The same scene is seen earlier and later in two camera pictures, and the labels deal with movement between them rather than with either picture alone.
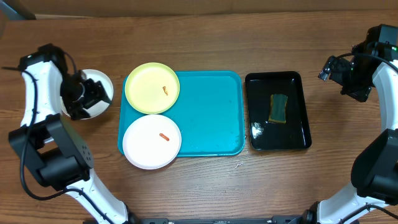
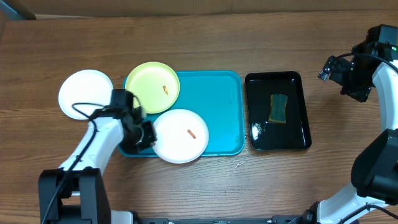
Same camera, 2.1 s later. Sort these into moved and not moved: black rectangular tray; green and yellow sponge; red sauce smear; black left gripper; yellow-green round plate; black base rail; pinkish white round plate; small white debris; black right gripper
Moved: black left gripper; red sauce smear; pinkish white round plate
Not moved: black right gripper; black base rail; small white debris; black rectangular tray; yellow-green round plate; green and yellow sponge
